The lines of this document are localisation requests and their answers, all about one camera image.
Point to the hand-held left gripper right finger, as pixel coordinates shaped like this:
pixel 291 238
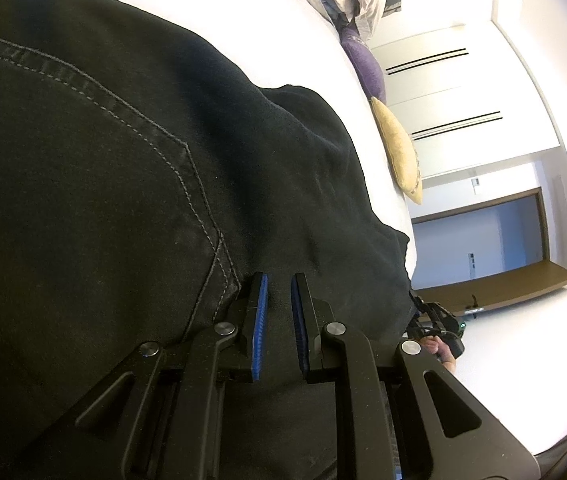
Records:
pixel 299 325

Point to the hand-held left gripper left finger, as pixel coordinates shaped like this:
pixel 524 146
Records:
pixel 260 320

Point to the black pants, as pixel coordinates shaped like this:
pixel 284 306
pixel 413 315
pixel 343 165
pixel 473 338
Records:
pixel 128 200

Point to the person's right hand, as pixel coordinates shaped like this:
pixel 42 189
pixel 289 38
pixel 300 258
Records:
pixel 439 352

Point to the yellow pillow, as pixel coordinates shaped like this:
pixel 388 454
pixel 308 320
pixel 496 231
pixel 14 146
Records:
pixel 399 147

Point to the white bed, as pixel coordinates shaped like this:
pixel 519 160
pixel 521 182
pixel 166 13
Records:
pixel 343 125

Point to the white wardrobe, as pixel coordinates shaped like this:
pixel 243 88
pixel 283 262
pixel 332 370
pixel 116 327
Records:
pixel 456 95

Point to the purple pillow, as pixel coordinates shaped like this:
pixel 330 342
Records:
pixel 366 62

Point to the wooden door frame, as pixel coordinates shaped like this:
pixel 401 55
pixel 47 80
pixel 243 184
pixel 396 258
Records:
pixel 483 240

